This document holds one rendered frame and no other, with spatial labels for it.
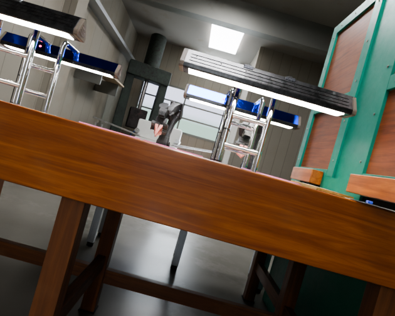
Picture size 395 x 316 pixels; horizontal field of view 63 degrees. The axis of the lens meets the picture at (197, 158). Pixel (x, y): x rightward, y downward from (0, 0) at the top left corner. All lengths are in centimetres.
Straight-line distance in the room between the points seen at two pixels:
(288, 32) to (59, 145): 482
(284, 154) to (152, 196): 593
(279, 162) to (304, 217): 579
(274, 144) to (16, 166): 598
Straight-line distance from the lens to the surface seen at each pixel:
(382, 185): 115
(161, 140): 216
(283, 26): 542
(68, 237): 87
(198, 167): 78
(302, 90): 117
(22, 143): 88
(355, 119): 162
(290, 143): 668
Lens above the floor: 76
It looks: level
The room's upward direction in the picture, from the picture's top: 16 degrees clockwise
